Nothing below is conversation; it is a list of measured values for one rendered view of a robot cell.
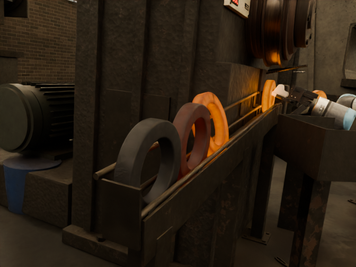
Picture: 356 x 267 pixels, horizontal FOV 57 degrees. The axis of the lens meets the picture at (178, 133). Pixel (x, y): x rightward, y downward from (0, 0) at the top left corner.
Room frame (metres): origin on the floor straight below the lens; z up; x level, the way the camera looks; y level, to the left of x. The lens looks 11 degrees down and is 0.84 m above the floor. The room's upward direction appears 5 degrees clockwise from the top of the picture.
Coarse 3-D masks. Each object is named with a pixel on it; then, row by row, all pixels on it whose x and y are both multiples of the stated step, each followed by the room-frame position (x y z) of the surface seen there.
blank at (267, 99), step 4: (268, 80) 1.52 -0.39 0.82; (272, 80) 1.52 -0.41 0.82; (264, 84) 1.49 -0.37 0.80; (268, 84) 1.49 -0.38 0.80; (272, 84) 1.49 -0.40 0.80; (264, 88) 1.48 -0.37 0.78; (268, 88) 1.47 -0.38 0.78; (272, 88) 1.51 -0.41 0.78; (264, 92) 1.47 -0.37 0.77; (268, 92) 1.46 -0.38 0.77; (264, 96) 1.47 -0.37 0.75; (268, 96) 1.46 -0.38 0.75; (272, 96) 1.56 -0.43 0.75; (264, 100) 1.47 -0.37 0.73; (268, 100) 1.46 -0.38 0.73; (272, 100) 1.55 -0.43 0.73; (264, 104) 1.47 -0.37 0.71; (268, 104) 1.46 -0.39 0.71; (272, 104) 1.55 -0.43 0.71; (264, 108) 1.48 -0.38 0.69; (268, 108) 1.47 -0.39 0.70; (268, 112) 1.50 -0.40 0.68
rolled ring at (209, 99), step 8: (200, 96) 0.89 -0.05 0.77; (208, 96) 0.91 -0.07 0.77; (216, 96) 0.96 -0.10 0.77; (208, 104) 0.90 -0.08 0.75; (216, 104) 0.94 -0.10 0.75; (216, 112) 0.96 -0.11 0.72; (224, 112) 0.98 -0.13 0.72; (216, 120) 0.97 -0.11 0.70; (224, 120) 0.97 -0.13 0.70; (192, 128) 0.84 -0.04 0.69; (216, 128) 0.97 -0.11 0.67; (224, 128) 0.96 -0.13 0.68; (216, 136) 0.95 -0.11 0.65; (224, 136) 0.94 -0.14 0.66; (216, 144) 0.87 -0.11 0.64; (208, 152) 0.85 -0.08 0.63
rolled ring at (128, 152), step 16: (144, 128) 0.53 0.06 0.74; (160, 128) 0.56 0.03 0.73; (128, 144) 0.51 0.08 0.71; (144, 144) 0.52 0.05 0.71; (160, 144) 0.62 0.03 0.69; (176, 144) 0.62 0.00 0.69; (128, 160) 0.49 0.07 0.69; (176, 160) 0.63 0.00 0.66; (128, 176) 0.49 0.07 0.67; (160, 176) 0.62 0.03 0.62; (176, 176) 0.63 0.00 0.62; (160, 192) 0.59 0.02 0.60
